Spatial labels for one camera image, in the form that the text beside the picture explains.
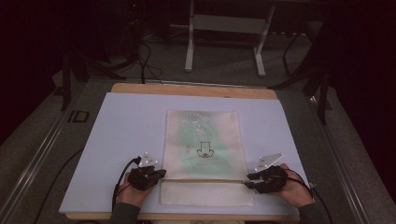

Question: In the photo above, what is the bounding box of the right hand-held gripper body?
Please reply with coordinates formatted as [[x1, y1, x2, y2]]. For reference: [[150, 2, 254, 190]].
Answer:
[[255, 152, 290, 195]]

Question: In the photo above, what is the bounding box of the black stand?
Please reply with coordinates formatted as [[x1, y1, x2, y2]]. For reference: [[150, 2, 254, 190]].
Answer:
[[268, 18, 333, 126], [60, 50, 128, 112]]

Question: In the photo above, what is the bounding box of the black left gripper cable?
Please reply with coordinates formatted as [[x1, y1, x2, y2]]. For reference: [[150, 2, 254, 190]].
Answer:
[[111, 156, 142, 213]]

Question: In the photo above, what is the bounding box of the wooden table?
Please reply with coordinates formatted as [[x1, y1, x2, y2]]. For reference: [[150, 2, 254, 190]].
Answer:
[[65, 82, 301, 222]]

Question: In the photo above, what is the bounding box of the green garment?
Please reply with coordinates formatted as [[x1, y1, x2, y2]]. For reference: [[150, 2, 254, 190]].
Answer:
[[178, 112, 234, 177]]

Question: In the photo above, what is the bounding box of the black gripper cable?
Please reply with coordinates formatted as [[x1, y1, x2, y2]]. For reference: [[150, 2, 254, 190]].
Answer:
[[288, 169, 334, 224], [111, 156, 142, 213]]

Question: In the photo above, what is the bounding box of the person's left hand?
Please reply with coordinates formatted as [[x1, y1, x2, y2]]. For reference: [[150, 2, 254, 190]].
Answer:
[[116, 172, 154, 208]]

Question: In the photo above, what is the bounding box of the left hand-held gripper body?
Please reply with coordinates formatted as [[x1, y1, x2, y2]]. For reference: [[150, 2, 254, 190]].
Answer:
[[127, 151, 159, 191]]

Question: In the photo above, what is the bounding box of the clear zip bag with drawing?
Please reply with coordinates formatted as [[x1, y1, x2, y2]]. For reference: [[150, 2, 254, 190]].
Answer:
[[159, 110, 255, 207]]

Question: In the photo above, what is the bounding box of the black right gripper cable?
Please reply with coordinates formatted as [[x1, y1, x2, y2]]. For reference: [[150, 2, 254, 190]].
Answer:
[[288, 169, 334, 224]]

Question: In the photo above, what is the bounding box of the black floor cable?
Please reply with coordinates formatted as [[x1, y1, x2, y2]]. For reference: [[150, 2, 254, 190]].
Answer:
[[32, 147, 86, 224]]

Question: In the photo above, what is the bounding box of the light blue mat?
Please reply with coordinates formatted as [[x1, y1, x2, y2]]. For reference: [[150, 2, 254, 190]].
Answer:
[[59, 91, 318, 217]]

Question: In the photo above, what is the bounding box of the person's right hand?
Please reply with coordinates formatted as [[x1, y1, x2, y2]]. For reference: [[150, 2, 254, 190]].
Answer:
[[270, 163, 314, 209]]

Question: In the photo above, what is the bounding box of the white metal stand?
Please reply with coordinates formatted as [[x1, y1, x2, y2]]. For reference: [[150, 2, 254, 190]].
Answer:
[[184, 0, 276, 78]]

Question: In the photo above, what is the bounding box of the metal floor rail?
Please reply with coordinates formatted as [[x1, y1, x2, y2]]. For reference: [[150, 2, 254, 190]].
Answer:
[[306, 92, 372, 224], [0, 82, 87, 224]]

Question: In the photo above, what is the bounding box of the black cable bundle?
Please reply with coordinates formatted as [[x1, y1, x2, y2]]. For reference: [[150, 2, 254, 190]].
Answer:
[[134, 38, 165, 86]]

